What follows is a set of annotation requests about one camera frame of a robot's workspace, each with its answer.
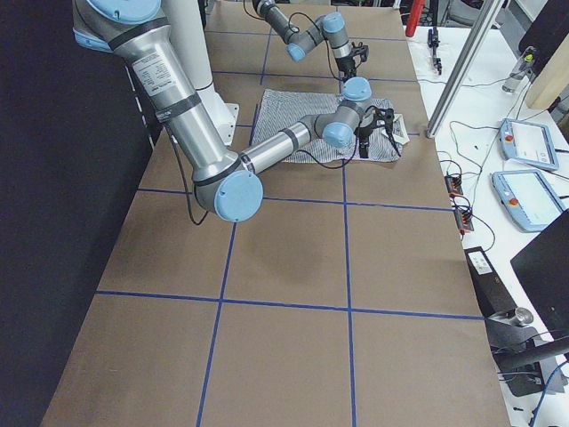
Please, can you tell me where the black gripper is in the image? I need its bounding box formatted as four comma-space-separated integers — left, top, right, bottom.
340, 42, 369, 81
357, 106, 395, 158

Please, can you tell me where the navy white striped polo shirt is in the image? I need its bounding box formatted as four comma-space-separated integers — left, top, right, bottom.
252, 89, 409, 164

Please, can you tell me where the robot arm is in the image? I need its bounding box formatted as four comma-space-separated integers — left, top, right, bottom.
72, 1, 387, 222
252, 1, 369, 82

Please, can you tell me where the black tripod stick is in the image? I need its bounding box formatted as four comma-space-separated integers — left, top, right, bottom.
428, 0, 442, 76

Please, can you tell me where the red cylinder object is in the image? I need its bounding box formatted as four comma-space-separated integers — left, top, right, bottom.
405, 0, 425, 37

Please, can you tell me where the left orange terminal hub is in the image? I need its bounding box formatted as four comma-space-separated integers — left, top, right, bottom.
444, 174, 463, 198

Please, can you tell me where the orange terminal hub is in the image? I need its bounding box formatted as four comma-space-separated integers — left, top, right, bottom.
444, 174, 463, 198
453, 205, 474, 235

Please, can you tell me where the right orange terminal hub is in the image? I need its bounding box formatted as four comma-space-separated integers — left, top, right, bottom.
453, 205, 474, 235

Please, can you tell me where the far teach pendant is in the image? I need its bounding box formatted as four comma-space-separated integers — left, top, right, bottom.
499, 118, 559, 172

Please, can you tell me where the teach pendant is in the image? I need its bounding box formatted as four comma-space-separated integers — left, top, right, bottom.
499, 118, 559, 172
491, 170, 565, 232

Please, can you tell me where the near teach pendant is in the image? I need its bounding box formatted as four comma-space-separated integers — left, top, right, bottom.
491, 170, 565, 232

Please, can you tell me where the black box with label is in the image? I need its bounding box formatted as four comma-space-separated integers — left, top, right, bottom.
464, 246, 517, 318

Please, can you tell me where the black monitor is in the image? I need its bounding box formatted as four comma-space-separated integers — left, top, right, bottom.
510, 211, 569, 331

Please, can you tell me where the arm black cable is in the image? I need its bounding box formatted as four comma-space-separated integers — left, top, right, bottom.
296, 104, 404, 171
286, 12, 343, 81

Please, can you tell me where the aluminium frame post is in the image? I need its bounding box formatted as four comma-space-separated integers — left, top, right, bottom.
426, 0, 503, 138

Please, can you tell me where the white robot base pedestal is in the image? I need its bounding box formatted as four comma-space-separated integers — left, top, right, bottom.
161, 0, 239, 147

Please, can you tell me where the grey camera stand base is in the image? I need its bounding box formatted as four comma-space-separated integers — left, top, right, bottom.
485, 312, 568, 397

